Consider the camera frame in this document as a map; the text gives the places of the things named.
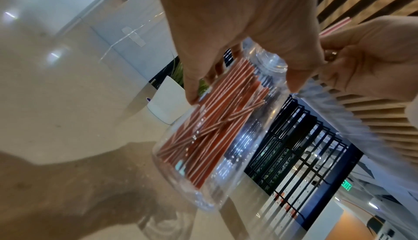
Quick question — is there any clear plastic bottle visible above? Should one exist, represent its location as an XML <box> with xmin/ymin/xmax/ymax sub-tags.
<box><xmin>151</xmin><ymin>40</ymin><xmax>290</xmax><ymax>213</ymax></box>

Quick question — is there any person's right hand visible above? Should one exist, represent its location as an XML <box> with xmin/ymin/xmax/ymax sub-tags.
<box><xmin>317</xmin><ymin>15</ymin><xmax>418</xmax><ymax>101</ymax></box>

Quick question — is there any bundle of red striped straws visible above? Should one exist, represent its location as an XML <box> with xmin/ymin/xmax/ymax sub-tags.
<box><xmin>157</xmin><ymin>55</ymin><xmax>272</xmax><ymax>190</ymax></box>

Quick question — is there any white plant pot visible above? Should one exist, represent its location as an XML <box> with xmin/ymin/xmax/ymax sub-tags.
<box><xmin>146</xmin><ymin>75</ymin><xmax>186</xmax><ymax>125</ymax></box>

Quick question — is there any clear acrylic box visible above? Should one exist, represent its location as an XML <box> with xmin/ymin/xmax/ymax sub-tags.
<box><xmin>98</xmin><ymin>10</ymin><xmax>179</xmax><ymax>63</ymax></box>

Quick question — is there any person's left hand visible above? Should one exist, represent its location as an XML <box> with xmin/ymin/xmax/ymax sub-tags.
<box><xmin>150</xmin><ymin>0</ymin><xmax>328</xmax><ymax>105</ymax></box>

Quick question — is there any red white striped straw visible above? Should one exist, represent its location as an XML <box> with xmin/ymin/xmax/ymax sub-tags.
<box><xmin>318</xmin><ymin>17</ymin><xmax>352</xmax><ymax>37</ymax></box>

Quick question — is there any green plant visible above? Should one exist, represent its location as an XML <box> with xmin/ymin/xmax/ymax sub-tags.
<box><xmin>156</xmin><ymin>55</ymin><xmax>209</xmax><ymax>98</ymax></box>

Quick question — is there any black metal grid railing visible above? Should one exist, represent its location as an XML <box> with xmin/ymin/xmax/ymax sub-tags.
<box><xmin>244</xmin><ymin>94</ymin><xmax>347</xmax><ymax>225</ymax></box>

